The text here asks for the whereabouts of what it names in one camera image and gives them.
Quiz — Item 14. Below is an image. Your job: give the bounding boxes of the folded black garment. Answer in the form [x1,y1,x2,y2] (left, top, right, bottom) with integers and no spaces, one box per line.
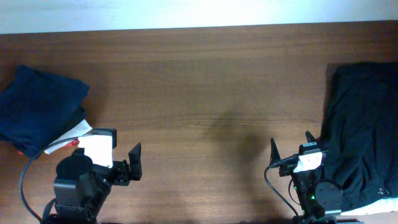
[58,106,86,136]

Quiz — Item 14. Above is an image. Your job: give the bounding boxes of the navy blue shorts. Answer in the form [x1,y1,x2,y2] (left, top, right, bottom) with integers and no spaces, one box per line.
[1,65,89,157]

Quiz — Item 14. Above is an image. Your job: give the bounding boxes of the folded red garment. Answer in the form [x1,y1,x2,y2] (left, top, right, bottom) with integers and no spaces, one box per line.
[17,140,79,155]

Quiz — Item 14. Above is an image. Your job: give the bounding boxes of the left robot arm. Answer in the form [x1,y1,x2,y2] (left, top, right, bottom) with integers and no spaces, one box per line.
[41,128,142,223]

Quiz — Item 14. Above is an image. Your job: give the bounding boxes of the dark garment pile right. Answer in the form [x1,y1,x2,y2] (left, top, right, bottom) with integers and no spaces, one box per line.
[320,62,397,212]

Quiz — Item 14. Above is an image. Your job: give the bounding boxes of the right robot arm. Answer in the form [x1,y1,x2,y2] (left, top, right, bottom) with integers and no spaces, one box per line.
[264,131,343,223]

